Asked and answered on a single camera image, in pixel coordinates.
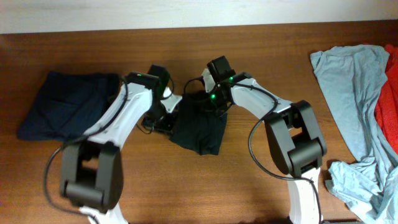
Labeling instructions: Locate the black t-shirt white logo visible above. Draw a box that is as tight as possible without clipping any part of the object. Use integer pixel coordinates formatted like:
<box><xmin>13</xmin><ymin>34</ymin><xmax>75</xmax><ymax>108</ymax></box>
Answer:
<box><xmin>170</xmin><ymin>91</ymin><xmax>228</xmax><ymax>156</ymax></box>

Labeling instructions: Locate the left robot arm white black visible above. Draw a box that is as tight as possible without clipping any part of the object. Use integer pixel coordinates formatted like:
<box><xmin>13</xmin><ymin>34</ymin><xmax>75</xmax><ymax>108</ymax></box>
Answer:
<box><xmin>60</xmin><ymin>65</ymin><xmax>181</xmax><ymax>223</ymax></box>

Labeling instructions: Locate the light grey-blue t-shirt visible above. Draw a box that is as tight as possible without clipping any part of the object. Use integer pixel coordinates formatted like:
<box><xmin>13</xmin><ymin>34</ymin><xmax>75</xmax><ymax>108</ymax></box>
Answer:
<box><xmin>310</xmin><ymin>45</ymin><xmax>397</xmax><ymax>223</ymax></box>

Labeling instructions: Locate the red garment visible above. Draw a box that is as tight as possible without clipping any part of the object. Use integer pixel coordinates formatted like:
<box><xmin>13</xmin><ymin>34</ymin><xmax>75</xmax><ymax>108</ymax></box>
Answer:
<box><xmin>374</xmin><ymin>44</ymin><xmax>397</xmax><ymax>154</ymax></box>

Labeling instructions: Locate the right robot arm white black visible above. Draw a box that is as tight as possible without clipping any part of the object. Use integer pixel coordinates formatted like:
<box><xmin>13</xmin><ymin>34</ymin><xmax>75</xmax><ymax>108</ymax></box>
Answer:
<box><xmin>202</xmin><ymin>56</ymin><xmax>327</xmax><ymax>223</ymax></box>

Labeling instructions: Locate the folded navy blue garment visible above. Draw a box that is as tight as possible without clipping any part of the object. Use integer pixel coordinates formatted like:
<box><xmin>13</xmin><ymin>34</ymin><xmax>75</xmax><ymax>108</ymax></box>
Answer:
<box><xmin>17</xmin><ymin>72</ymin><xmax>119</xmax><ymax>141</ymax></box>

